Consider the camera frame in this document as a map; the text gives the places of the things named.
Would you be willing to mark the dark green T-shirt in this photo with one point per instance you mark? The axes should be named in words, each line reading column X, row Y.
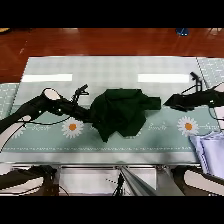
column 121, row 111

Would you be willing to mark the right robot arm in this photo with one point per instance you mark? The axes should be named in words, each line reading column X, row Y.
column 200, row 180

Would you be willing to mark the silver frame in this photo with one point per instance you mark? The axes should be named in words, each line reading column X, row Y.
column 141, row 187

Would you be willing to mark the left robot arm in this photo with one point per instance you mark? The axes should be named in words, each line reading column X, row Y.
column 36, row 106

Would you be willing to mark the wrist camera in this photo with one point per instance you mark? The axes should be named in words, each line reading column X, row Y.
column 198, row 81
column 80, row 90

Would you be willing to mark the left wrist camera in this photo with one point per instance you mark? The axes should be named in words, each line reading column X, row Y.
column 80, row 90

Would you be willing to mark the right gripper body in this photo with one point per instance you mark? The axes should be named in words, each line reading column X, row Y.
column 196, row 99

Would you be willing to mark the lilac garment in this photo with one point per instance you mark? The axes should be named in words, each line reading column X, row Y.
column 211, row 151

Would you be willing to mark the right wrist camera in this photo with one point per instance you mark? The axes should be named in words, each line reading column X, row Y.
column 198, row 81

